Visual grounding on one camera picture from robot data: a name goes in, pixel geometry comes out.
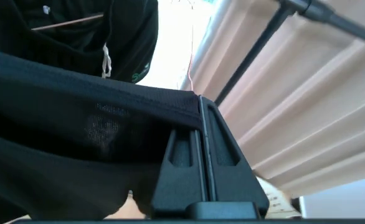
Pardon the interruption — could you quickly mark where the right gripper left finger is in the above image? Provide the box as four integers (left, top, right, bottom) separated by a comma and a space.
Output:
151, 129, 207, 218

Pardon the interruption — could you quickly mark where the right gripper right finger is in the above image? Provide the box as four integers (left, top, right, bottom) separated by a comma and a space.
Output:
198, 95, 270, 218

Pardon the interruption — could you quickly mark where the black garment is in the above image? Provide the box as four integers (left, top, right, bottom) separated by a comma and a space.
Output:
0, 0, 159, 84
0, 46, 204, 222

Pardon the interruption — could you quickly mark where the pink clothes hanger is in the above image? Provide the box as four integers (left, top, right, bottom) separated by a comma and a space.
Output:
31, 12, 105, 31
187, 24, 196, 91

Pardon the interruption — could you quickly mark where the white laundry basket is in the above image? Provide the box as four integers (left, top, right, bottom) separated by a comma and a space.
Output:
256, 176, 302, 219

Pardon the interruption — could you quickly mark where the black clothes rack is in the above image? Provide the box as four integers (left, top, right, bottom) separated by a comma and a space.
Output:
214, 0, 365, 106

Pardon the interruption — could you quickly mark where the beige curtain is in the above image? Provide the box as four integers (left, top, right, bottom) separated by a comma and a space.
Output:
181, 0, 365, 198

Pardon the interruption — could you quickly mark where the window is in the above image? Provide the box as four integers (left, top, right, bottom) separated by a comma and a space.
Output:
135, 0, 225, 91

